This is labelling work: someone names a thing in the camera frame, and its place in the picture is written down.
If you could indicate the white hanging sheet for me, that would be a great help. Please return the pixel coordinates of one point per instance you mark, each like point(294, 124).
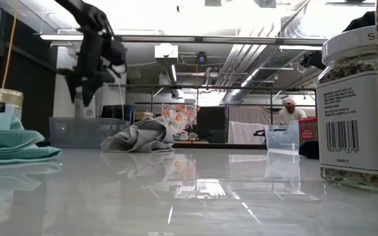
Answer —
point(244, 132)

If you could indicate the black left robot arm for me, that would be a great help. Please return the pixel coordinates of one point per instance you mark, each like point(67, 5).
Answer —
point(87, 14)

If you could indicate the person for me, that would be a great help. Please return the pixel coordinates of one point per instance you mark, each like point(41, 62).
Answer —
point(289, 114)

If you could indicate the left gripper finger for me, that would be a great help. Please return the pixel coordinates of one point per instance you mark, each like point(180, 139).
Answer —
point(71, 86)
point(91, 91)

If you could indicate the long ceiling light bar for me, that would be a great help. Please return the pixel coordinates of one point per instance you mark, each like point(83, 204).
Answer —
point(208, 40)

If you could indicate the black box cabinet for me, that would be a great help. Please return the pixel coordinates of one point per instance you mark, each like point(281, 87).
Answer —
point(212, 124)

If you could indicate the metal rack frame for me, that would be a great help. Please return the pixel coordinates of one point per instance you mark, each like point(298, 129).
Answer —
point(208, 86)

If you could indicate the blue storage bin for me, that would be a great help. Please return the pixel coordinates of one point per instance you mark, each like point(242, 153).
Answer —
point(130, 113)

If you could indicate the floral print panel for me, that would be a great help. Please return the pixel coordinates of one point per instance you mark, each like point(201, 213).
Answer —
point(179, 118)

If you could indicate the black ceiling camera rig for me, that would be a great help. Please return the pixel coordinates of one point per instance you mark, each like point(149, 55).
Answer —
point(313, 60)

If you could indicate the teal cloth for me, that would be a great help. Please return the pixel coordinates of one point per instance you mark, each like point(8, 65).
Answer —
point(8, 144)

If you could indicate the white lid seasoning jar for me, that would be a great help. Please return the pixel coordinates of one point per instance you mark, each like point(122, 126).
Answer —
point(346, 114)

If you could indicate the grey cloth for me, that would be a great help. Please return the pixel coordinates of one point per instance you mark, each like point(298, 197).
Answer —
point(139, 137)

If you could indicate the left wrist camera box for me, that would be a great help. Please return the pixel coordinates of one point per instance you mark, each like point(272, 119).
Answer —
point(117, 52)

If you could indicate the white cylinder tank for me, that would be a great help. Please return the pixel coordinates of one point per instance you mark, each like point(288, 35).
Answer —
point(113, 95)

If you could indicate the navy blue cloth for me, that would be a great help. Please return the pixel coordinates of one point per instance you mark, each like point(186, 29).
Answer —
point(309, 150)

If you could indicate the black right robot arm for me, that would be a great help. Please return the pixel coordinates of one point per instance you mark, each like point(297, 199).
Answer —
point(361, 21)

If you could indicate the white ceiling box fixture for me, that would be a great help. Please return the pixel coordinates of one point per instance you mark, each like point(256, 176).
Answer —
point(166, 50)

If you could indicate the clear plastic bin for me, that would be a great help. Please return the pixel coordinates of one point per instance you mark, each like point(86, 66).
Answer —
point(77, 132)
point(282, 139)

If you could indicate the silver corrugated ventilation duct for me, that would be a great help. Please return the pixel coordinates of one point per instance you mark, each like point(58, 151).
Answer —
point(274, 55)

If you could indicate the round blue-lens camera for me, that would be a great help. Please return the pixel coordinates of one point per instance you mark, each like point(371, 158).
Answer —
point(201, 58)

